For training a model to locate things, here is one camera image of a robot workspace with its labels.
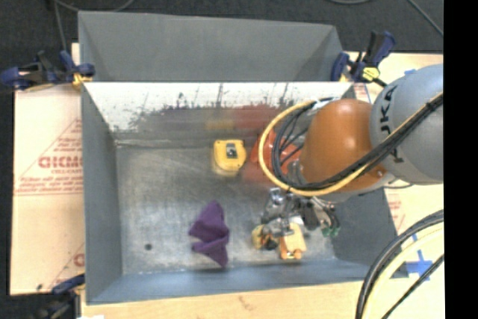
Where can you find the purple cloth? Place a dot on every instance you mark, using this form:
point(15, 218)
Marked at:
point(211, 233)

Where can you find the yellow and orange toy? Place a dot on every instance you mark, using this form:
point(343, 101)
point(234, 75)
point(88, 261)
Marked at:
point(293, 244)

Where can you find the yellow tape measure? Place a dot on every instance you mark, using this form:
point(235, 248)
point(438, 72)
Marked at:
point(228, 157)

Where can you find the grey metal bin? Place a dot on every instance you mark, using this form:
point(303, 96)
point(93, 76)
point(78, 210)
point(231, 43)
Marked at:
point(168, 179)

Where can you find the brown cardboard board red print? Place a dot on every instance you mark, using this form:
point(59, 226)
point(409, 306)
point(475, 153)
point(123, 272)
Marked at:
point(45, 160)

